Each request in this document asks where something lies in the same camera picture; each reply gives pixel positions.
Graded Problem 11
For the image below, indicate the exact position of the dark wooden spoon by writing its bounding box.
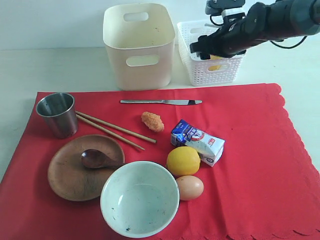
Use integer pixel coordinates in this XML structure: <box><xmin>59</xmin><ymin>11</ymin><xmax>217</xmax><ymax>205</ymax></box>
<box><xmin>80</xmin><ymin>149</ymin><xmax>125</xmax><ymax>169</ymax></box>

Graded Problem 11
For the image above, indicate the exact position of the wooden chopstick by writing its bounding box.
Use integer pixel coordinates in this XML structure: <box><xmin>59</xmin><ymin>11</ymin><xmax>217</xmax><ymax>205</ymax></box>
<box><xmin>76</xmin><ymin>114</ymin><xmax>145</xmax><ymax>151</ymax></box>
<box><xmin>75</xmin><ymin>110</ymin><xmax>157</xmax><ymax>144</ymax></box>

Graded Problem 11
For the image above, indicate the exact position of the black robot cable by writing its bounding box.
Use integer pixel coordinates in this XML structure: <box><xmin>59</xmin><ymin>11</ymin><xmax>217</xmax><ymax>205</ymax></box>
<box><xmin>268</xmin><ymin>34</ymin><xmax>309</xmax><ymax>50</ymax></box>

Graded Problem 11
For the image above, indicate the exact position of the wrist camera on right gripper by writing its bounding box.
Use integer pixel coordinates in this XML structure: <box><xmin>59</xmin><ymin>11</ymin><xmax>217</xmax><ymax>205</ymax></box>
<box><xmin>205</xmin><ymin>0</ymin><xmax>246</xmax><ymax>27</ymax></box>

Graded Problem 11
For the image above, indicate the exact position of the cream plastic storage bin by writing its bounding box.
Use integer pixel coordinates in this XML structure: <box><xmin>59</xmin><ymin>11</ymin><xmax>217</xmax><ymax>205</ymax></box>
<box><xmin>102</xmin><ymin>3</ymin><xmax>176</xmax><ymax>91</ymax></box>

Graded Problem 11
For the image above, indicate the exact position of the brown wooden plate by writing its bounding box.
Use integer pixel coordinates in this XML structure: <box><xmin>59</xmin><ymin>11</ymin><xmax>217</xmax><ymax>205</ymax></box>
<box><xmin>47</xmin><ymin>134</ymin><xmax>125</xmax><ymax>202</ymax></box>

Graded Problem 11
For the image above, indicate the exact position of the stainless steel cup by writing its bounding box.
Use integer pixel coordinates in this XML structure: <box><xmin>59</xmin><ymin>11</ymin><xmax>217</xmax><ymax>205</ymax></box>
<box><xmin>35</xmin><ymin>92</ymin><xmax>78</xmax><ymax>139</ymax></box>

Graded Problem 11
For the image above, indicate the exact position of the orange fried croquette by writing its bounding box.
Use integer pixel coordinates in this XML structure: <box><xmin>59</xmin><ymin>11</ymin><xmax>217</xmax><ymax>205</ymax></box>
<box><xmin>141</xmin><ymin>111</ymin><xmax>165</xmax><ymax>133</ymax></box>

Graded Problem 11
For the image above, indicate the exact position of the silver table knife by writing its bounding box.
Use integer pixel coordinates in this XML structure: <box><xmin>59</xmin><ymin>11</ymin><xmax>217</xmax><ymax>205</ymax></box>
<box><xmin>120</xmin><ymin>99</ymin><xmax>203</xmax><ymax>106</ymax></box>

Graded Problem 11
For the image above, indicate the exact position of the yellow lemon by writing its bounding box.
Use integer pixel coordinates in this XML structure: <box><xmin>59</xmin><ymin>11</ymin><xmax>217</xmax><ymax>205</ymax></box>
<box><xmin>166</xmin><ymin>146</ymin><xmax>201</xmax><ymax>177</ymax></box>

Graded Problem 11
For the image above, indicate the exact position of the brown egg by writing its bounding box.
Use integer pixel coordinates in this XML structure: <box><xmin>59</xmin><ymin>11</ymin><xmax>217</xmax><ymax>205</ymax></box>
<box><xmin>176</xmin><ymin>175</ymin><xmax>204</xmax><ymax>201</ymax></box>

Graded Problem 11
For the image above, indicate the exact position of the upper wooden chopstick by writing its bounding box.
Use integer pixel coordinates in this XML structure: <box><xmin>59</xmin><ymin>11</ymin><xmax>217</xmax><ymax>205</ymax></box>
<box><xmin>75</xmin><ymin>110</ymin><xmax>157</xmax><ymax>144</ymax></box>

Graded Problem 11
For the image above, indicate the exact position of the yellow cheese wedge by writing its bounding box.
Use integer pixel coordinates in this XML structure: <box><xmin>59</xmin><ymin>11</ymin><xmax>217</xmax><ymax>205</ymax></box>
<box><xmin>208</xmin><ymin>55</ymin><xmax>222</xmax><ymax>72</ymax></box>

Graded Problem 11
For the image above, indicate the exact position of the small milk carton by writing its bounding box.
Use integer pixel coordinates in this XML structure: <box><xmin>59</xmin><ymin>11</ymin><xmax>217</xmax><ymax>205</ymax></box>
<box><xmin>170</xmin><ymin>119</ymin><xmax>225</xmax><ymax>167</ymax></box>

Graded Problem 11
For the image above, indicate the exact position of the pale green ceramic bowl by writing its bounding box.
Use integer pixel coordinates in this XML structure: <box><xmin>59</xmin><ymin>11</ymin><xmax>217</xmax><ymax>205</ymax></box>
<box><xmin>100</xmin><ymin>161</ymin><xmax>180</xmax><ymax>239</ymax></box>

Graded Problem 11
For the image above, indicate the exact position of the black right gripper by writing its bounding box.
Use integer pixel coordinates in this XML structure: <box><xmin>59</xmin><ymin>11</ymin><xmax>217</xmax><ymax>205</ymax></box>
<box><xmin>189</xmin><ymin>13</ymin><xmax>260</xmax><ymax>60</ymax></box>

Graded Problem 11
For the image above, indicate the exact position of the lower wooden chopstick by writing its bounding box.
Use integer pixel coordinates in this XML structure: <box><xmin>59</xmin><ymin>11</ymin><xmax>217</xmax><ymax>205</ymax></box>
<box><xmin>76</xmin><ymin>114</ymin><xmax>145</xmax><ymax>151</ymax></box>

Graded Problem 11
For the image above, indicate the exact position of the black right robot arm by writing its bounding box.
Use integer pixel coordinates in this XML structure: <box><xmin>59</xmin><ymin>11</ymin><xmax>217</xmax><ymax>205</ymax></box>
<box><xmin>189</xmin><ymin>0</ymin><xmax>320</xmax><ymax>60</ymax></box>

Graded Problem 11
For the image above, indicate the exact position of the white perforated plastic basket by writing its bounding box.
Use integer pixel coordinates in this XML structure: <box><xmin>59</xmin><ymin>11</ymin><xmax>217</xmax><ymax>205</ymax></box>
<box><xmin>177</xmin><ymin>20</ymin><xmax>245</xmax><ymax>86</ymax></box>

